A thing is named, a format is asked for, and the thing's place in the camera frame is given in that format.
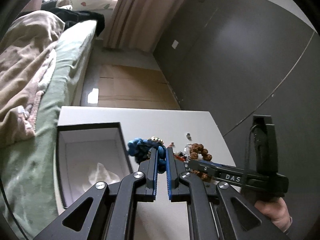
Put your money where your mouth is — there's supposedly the blue braided rope bracelet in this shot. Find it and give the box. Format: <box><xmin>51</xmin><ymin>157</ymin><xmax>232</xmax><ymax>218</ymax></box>
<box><xmin>127</xmin><ymin>137</ymin><xmax>167</xmax><ymax>173</ymax></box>

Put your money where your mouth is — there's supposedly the flat cardboard sheet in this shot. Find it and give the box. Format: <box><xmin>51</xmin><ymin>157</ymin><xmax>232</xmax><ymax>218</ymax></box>
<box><xmin>97</xmin><ymin>64</ymin><xmax>181</xmax><ymax>110</ymax></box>

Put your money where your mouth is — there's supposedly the person's right hand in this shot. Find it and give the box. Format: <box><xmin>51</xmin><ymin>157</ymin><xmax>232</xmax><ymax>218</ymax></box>
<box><xmin>254</xmin><ymin>196</ymin><xmax>292</xmax><ymax>233</ymax></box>

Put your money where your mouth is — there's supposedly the black clothing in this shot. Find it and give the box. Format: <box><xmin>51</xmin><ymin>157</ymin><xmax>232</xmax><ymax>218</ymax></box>
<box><xmin>41</xmin><ymin>2</ymin><xmax>105</xmax><ymax>37</ymax></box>

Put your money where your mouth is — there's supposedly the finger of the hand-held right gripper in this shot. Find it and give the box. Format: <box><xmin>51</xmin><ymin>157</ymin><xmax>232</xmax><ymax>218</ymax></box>
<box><xmin>188</xmin><ymin>160</ymin><xmax>218</xmax><ymax>180</ymax></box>
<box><xmin>200</xmin><ymin>160</ymin><xmax>237</xmax><ymax>169</ymax></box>

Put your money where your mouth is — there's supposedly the brown wooden bead bracelet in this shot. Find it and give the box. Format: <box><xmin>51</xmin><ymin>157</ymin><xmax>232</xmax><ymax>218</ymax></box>
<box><xmin>188</xmin><ymin>142</ymin><xmax>213</xmax><ymax>181</ymax></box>

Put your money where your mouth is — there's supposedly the bed with green sheet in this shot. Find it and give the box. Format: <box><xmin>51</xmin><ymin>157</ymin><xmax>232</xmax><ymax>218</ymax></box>
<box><xmin>0</xmin><ymin>20</ymin><xmax>98</xmax><ymax>233</ymax></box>

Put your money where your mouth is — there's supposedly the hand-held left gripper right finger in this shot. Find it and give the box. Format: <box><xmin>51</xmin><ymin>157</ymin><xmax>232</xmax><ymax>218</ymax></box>
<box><xmin>166</xmin><ymin>147</ymin><xmax>291</xmax><ymax>240</ymax></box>

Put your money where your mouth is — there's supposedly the beige blanket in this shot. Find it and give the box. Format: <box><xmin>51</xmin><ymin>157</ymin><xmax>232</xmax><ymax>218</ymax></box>
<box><xmin>0</xmin><ymin>11</ymin><xmax>66</xmax><ymax>148</ymax></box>

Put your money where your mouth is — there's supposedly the black box with white lining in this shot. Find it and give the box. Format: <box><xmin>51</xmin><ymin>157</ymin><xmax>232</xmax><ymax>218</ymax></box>
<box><xmin>55</xmin><ymin>122</ymin><xmax>134</xmax><ymax>209</ymax></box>

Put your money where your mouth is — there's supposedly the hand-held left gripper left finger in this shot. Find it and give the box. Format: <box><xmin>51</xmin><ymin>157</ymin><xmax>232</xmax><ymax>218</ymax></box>
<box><xmin>32</xmin><ymin>148</ymin><xmax>159</xmax><ymax>240</ymax></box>

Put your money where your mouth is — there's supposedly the white crumpled tissue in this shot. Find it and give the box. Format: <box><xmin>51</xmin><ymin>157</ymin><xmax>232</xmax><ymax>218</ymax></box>
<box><xmin>88</xmin><ymin>162</ymin><xmax>121</xmax><ymax>185</ymax></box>

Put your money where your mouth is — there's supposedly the pink curtain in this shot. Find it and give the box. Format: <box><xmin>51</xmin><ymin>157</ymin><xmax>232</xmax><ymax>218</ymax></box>
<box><xmin>102</xmin><ymin>0</ymin><xmax>193</xmax><ymax>53</ymax></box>

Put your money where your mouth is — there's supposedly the red beaded jewelry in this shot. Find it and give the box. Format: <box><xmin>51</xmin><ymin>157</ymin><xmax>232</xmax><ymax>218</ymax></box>
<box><xmin>167</xmin><ymin>142</ymin><xmax>187</xmax><ymax>162</ymax></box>

